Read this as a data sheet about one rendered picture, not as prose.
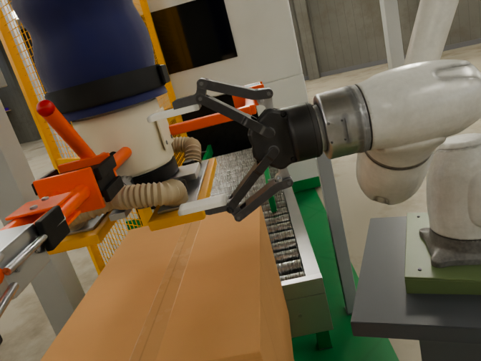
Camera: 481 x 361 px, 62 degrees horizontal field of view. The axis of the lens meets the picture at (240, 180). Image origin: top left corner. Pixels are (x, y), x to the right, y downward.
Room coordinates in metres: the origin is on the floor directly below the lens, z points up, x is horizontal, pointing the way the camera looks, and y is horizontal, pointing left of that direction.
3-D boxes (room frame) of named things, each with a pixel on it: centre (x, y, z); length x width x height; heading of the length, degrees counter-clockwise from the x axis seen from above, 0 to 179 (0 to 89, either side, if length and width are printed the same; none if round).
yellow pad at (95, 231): (0.83, 0.30, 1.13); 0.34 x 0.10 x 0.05; 175
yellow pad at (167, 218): (0.81, 0.11, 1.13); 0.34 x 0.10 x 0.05; 175
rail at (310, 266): (2.32, -0.26, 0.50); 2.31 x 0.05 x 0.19; 175
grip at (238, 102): (1.10, -0.08, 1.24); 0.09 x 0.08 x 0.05; 85
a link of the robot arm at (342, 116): (0.53, -0.15, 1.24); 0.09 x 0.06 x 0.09; 175
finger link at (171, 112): (0.54, 0.06, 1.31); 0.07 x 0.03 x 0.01; 85
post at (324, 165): (1.71, -0.38, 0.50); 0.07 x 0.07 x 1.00; 85
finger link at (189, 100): (0.54, 0.03, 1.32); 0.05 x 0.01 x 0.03; 85
